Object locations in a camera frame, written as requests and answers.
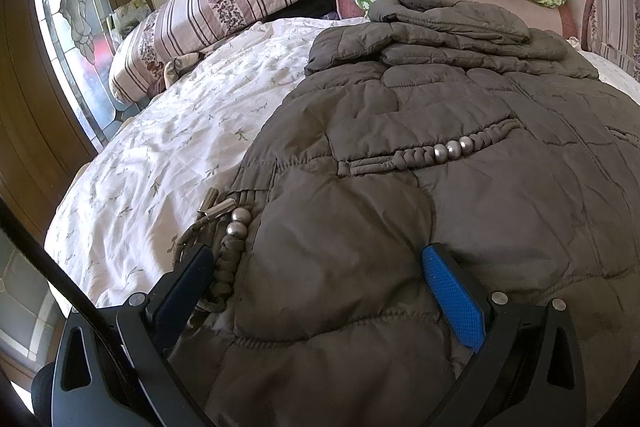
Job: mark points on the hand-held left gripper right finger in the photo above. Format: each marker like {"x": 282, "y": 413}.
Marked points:
{"x": 452, "y": 292}

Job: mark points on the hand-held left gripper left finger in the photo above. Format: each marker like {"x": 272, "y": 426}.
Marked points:
{"x": 182, "y": 277}

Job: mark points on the olive-brown puffer jacket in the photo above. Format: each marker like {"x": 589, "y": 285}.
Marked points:
{"x": 400, "y": 207}

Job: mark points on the white leaf-print bed sheet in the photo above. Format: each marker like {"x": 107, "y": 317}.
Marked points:
{"x": 175, "y": 132}

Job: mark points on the small patterned cloth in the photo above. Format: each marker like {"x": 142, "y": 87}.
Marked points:
{"x": 172, "y": 68}

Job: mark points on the floral printed box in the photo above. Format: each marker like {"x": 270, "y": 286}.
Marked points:
{"x": 130, "y": 14}

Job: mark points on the striped floral pillow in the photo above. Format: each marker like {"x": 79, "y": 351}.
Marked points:
{"x": 225, "y": 2}
{"x": 617, "y": 22}

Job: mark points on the stained glass window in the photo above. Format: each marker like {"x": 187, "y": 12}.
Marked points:
{"x": 75, "y": 17}

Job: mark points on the wooden door frame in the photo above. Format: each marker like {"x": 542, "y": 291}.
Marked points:
{"x": 35, "y": 107}

